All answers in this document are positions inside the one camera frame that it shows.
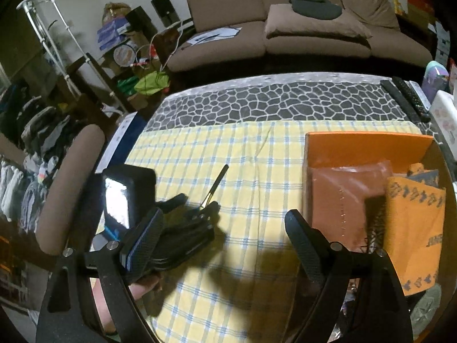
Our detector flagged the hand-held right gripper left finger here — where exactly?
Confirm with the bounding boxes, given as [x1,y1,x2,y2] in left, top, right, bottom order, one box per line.
[36,207,165,343]

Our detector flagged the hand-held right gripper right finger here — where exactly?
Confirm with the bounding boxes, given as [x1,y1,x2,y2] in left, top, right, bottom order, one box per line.
[284,209,415,343]

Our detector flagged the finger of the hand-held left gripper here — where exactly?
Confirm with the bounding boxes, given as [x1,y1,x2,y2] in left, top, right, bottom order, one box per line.
[152,201,221,270]
[157,193,190,212]

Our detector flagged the black and gold pen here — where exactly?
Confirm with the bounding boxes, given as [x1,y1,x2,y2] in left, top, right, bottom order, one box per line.
[202,164,230,210]

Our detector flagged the brown leather pouch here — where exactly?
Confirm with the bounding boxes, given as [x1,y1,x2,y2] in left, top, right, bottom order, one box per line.
[310,161,393,254]

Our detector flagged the orange patterned cloth pouch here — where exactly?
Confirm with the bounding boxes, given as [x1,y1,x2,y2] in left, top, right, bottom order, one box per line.
[384,162,447,297]

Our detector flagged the orange cardboard box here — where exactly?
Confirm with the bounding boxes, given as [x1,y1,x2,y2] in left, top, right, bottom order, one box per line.
[302,131,457,301]

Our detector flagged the person's left hand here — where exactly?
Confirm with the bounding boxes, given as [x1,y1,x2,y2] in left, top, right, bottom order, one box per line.
[129,273,163,302]

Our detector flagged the yellow plaid tablecloth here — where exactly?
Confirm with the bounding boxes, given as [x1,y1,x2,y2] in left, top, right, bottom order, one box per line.
[127,119,429,343]

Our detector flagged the green bag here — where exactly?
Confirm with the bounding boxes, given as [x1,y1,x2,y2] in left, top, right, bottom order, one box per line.
[134,71,170,95]

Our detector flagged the dark wooden side table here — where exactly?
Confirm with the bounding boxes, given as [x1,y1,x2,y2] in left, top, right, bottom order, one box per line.
[68,53,143,122]

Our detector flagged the pile of grey clothes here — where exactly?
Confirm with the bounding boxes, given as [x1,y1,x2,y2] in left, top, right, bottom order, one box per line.
[0,86,75,222]

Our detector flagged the round grey star-marked lid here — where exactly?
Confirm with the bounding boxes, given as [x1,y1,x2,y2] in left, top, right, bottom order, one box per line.
[410,286,443,329]

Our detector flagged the round printed tin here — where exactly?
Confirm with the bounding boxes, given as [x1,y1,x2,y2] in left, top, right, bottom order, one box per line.
[113,41,138,67]

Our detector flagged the grey pebble-patterned cloth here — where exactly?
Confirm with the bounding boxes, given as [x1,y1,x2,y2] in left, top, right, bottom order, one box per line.
[146,72,443,140]

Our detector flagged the blue carton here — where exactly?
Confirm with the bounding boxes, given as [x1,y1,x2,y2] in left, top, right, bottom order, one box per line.
[97,19,131,51]

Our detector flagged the black box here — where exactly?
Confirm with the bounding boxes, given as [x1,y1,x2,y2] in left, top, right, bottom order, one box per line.
[125,6,158,36]
[151,0,178,25]

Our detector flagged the papers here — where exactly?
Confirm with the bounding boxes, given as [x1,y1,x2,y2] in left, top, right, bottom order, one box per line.
[186,27,243,45]

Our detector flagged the white metal stand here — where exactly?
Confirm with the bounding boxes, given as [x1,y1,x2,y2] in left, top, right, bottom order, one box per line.
[17,0,120,115]

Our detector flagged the black remote control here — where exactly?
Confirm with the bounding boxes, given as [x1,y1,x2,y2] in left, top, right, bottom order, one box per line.
[380,79,424,123]
[392,77,432,122]

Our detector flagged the white tissue box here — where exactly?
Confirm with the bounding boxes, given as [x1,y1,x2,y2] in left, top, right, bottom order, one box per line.
[430,90,457,143]

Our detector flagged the grey remote control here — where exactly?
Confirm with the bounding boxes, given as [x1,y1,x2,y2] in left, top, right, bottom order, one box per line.
[407,80,438,109]

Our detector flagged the purple round container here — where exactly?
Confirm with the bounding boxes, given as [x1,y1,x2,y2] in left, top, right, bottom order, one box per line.
[422,61,450,95]

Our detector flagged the flat brown pillow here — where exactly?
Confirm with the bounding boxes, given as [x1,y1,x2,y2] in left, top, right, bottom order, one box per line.
[266,3,372,40]

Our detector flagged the black pad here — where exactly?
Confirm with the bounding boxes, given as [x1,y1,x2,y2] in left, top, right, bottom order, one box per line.
[288,0,342,20]

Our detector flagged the white carton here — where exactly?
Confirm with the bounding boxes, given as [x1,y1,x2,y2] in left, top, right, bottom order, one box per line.
[434,21,452,65]

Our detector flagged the red box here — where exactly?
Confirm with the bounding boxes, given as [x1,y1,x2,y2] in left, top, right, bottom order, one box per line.
[403,0,438,29]

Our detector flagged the white cable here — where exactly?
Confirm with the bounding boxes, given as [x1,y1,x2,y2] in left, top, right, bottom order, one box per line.
[136,19,193,75]

